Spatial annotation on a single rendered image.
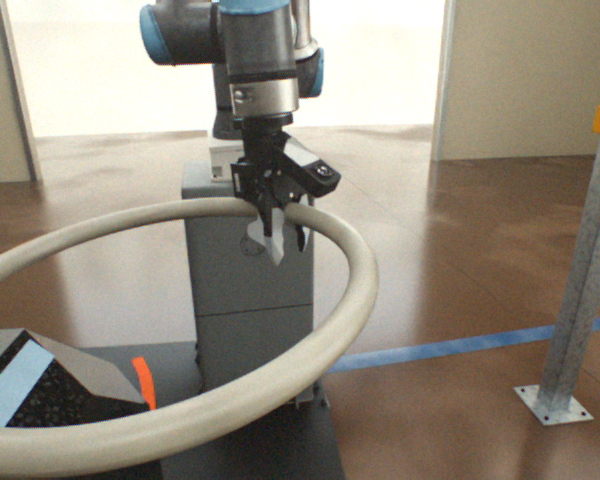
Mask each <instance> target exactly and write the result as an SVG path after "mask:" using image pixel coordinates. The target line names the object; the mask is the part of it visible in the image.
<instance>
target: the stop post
mask: <svg viewBox="0 0 600 480"><path fill-rule="evenodd" d="M592 132H593V133H598V134H600V105H599V106H597V109H596V113H595V117H594V122H593V126H592ZM597 150H598V153H597V157H596V161H595V165H594V169H593V173H592V178H591V182H590V186H589V190H588V194H587V199H586V203H585V207H584V211H583V214H582V218H581V223H580V227H579V231H578V235H577V240H576V244H575V248H574V252H573V256H572V261H571V265H570V269H569V273H568V278H567V282H566V286H565V289H564V293H563V298H562V302H561V306H560V310H559V312H558V314H557V319H556V323H555V327H554V331H553V336H552V340H551V344H550V348H549V352H548V357H547V360H546V364H545V367H544V368H543V372H542V377H541V381H540V385H531V386H520V387H517V388H513V391H514V392H515V393H516V394H517V396H518V397H519V398H520V399H521V400H522V402H523V403H524V404H525V405H526V406H527V408H528V409H529V410H530V411H531V412H532V414H533V415H534V416H535V417H536V418H537V420H538V421H539V422H540V423H541V424H542V426H543V427H544V426H555V425H564V424H574V423H577V422H583V421H593V420H594V418H593V417H592V416H591V415H590V414H589V413H588V412H587V411H586V410H585V409H584V408H583V407H582V406H581V405H580V404H579V403H578V402H577V401H576V400H575V399H574V398H573V397H572V392H573V390H574V388H575V385H576V381H577V378H578V374H579V371H580V368H581V363H582V360H583V356H584V353H585V349H586V346H587V342H588V338H590V335H591V331H592V328H593V325H594V320H595V317H596V313H597V310H598V307H599V303H600V140H599V144H598V148H597Z"/></svg>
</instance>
